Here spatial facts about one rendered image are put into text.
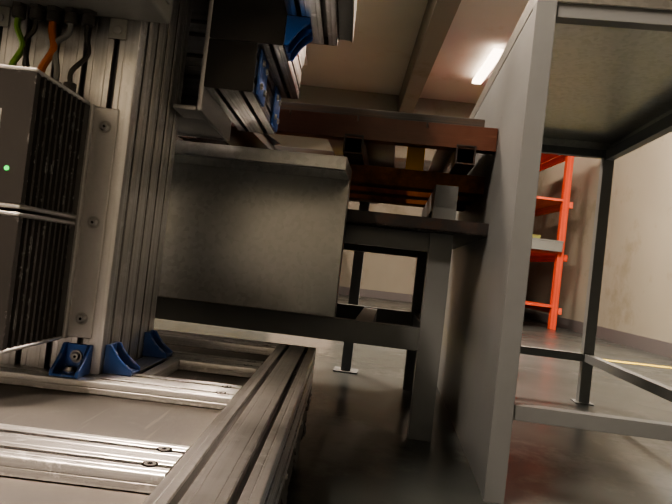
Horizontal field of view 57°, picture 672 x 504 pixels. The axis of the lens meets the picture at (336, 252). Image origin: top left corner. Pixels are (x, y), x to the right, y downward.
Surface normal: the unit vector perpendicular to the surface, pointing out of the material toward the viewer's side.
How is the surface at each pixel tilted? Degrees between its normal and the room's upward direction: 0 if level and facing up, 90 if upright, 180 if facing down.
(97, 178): 90
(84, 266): 90
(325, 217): 90
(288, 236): 90
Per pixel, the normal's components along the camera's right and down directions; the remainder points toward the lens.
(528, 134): -0.09, -0.04
